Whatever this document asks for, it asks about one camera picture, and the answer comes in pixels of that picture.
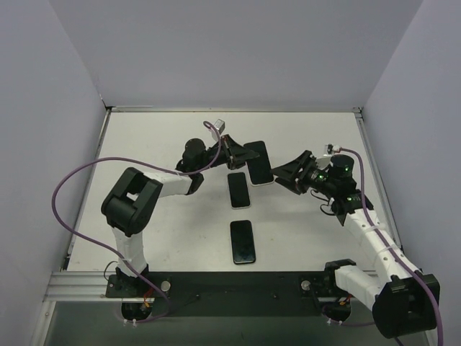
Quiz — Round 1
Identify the black phone with blue back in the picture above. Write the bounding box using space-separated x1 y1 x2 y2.
243 141 274 186

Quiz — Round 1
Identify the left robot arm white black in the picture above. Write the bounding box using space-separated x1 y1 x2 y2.
101 135 259 297

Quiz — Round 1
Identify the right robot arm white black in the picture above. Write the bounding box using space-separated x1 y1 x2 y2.
272 146 444 345

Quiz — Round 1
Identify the black phone in clear case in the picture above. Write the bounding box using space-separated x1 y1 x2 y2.
228 172 251 209

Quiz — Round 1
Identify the black phone near base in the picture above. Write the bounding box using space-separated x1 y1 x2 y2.
230 220 256 265

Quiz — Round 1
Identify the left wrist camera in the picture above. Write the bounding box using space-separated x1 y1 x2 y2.
213 119 225 133

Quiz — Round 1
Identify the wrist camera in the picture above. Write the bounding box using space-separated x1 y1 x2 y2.
213 119 225 133
315 143 341 169

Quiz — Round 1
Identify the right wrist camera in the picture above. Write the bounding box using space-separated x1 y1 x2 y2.
315 143 341 169

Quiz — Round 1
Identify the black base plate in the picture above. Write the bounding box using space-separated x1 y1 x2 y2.
104 270 367 318

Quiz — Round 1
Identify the aluminium front rail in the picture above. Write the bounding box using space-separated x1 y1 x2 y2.
42 270 375 303

